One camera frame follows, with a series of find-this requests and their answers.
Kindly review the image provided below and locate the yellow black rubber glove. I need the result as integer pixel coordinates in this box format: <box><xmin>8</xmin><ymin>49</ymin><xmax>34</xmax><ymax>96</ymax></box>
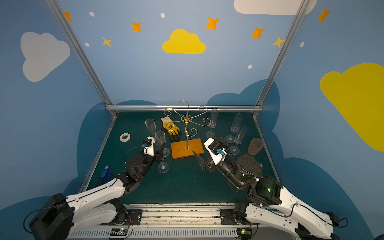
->
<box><xmin>161</xmin><ymin>117</ymin><xmax>182</xmax><ymax>142</ymax></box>

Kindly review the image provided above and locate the clear flute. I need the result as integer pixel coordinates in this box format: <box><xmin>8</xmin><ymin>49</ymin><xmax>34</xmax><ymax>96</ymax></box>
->
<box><xmin>226</xmin><ymin>113</ymin><xmax>244</xmax><ymax>144</ymax></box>
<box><xmin>206</xmin><ymin>109</ymin><xmax>219</xmax><ymax>139</ymax></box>
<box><xmin>230</xmin><ymin>125</ymin><xmax>248</xmax><ymax>155</ymax></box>
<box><xmin>145</xmin><ymin>119</ymin><xmax>157</xmax><ymax>137</ymax></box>
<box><xmin>158</xmin><ymin>148</ymin><xmax>170</xmax><ymax>174</ymax></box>
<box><xmin>155</xmin><ymin>131</ymin><xmax>170</xmax><ymax>158</ymax></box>

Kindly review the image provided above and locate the white tape roll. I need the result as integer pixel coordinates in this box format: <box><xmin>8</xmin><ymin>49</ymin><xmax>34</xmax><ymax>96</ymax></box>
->
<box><xmin>119</xmin><ymin>133</ymin><xmax>131</xmax><ymax>143</ymax></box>

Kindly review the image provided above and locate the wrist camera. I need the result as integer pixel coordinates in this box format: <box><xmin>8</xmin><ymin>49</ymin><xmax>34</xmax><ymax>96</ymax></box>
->
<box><xmin>141</xmin><ymin>137</ymin><xmax>155</xmax><ymax>157</ymax></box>
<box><xmin>204</xmin><ymin>138</ymin><xmax>229</xmax><ymax>166</ymax></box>

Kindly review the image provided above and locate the orange wooden rack base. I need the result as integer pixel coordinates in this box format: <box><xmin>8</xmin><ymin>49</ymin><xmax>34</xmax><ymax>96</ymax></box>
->
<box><xmin>171</xmin><ymin>139</ymin><xmax>205</xmax><ymax>160</ymax></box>

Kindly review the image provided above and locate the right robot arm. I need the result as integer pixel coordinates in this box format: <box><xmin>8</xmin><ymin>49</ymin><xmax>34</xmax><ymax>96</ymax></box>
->
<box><xmin>194</xmin><ymin>136</ymin><xmax>340</xmax><ymax>240</ymax></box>

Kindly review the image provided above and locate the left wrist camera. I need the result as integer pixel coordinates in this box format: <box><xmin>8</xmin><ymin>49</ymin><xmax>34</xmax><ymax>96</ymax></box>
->
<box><xmin>141</xmin><ymin>137</ymin><xmax>155</xmax><ymax>157</ymax></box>

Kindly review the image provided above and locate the aluminium frame back bar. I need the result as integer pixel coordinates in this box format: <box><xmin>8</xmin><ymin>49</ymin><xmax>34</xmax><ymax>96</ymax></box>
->
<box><xmin>106</xmin><ymin>105</ymin><xmax>263</xmax><ymax>112</ymax></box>

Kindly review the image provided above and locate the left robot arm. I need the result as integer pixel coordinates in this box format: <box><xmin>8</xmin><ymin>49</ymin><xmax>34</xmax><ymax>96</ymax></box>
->
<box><xmin>23</xmin><ymin>144</ymin><xmax>165</xmax><ymax>240</ymax></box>

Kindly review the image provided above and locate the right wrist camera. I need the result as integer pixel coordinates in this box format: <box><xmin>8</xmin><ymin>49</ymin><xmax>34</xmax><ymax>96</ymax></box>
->
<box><xmin>204</xmin><ymin>138</ymin><xmax>229</xmax><ymax>166</ymax></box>

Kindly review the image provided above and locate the gold wire glass rack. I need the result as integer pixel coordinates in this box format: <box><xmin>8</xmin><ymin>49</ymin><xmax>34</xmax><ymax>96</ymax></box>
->
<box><xmin>164</xmin><ymin>100</ymin><xmax>211</xmax><ymax>141</ymax></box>

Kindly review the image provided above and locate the frosted brown plastic cup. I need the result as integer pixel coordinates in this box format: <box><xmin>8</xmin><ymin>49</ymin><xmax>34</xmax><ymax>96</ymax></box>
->
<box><xmin>248</xmin><ymin>138</ymin><xmax>264</xmax><ymax>156</ymax></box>

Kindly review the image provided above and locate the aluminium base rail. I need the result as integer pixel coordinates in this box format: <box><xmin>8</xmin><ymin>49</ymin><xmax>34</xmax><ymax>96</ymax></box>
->
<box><xmin>68</xmin><ymin>203</ymin><xmax>293</xmax><ymax>240</ymax></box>

